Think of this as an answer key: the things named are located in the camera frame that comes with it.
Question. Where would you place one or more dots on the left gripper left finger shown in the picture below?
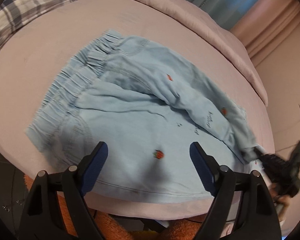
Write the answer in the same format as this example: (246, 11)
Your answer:
(42, 217)

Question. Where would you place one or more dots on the pink bed sheet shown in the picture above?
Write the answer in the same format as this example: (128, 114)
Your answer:
(33, 56)

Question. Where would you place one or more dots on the right hand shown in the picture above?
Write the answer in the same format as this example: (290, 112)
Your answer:
(283, 200)

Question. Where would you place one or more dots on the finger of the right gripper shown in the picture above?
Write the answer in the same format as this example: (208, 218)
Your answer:
(258, 152)

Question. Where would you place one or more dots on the pink curtain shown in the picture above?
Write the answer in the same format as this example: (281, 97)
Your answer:
(266, 25)

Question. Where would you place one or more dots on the light blue denim pants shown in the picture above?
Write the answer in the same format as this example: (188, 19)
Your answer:
(148, 104)

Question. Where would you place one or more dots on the pink folded duvet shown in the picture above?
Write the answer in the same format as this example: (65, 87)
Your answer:
(224, 41)

